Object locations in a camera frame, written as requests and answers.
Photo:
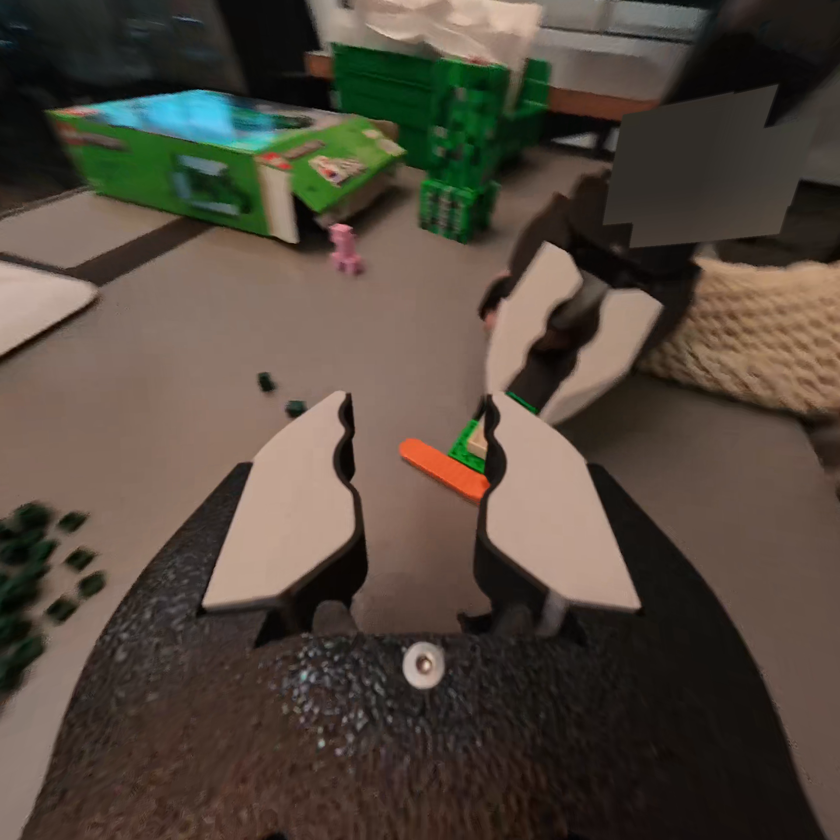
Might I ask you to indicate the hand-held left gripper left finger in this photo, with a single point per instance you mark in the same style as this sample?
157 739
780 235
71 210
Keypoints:
289 518

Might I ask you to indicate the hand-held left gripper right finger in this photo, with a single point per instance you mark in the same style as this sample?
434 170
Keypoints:
558 525

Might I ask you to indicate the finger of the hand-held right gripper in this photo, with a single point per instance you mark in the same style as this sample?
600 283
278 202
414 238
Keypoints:
531 308
620 341

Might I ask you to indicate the green tan lego assembly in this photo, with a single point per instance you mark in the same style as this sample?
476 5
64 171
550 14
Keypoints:
467 443

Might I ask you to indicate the small dark green lego tile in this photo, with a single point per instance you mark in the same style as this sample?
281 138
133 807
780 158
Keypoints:
296 408
266 382

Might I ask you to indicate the orange lego brick separator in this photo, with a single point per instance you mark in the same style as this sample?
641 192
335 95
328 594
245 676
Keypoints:
439 466

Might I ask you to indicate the large green lego creeper model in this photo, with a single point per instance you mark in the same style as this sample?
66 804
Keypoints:
459 131

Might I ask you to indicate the pink lego pig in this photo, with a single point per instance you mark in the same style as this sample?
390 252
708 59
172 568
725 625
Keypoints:
344 246

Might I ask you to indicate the pile of dark green lego tiles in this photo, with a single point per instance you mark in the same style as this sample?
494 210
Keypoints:
29 525

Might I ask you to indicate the green lego set box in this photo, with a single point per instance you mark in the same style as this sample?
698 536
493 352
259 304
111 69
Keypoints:
164 170

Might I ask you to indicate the white plastic bag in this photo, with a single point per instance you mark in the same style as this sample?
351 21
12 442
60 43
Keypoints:
446 26

